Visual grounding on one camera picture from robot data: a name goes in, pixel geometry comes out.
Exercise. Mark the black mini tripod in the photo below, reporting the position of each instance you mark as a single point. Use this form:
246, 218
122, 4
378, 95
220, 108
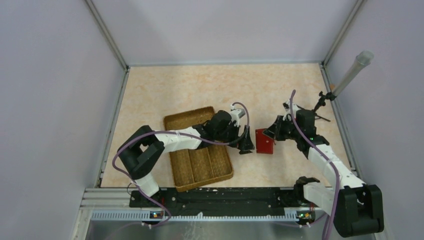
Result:
322, 102

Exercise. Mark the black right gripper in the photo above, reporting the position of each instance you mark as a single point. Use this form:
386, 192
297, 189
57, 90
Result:
274, 131

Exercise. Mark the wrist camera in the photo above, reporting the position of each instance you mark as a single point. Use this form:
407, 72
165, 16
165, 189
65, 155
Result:
236, 114
290, 109

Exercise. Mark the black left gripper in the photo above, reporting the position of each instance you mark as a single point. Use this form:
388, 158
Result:
245, 143

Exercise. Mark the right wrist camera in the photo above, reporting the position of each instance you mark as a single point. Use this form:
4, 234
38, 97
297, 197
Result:
290, 109

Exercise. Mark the aluminium frame rail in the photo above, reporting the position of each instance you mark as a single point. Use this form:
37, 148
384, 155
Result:
104, 30

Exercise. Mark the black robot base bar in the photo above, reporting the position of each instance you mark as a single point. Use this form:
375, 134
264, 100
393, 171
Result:
225, 202

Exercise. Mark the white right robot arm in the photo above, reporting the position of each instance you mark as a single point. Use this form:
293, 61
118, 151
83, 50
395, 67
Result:
353, 207

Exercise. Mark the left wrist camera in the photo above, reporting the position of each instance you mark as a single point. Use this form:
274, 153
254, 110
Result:
236, 114

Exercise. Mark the red leather card holder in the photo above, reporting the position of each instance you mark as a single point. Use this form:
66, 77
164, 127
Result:
264, 144

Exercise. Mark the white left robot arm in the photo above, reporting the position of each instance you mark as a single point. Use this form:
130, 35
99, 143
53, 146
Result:
142, 150

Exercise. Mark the woven bamboo tray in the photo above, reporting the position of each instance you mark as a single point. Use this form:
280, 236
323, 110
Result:
197, 168

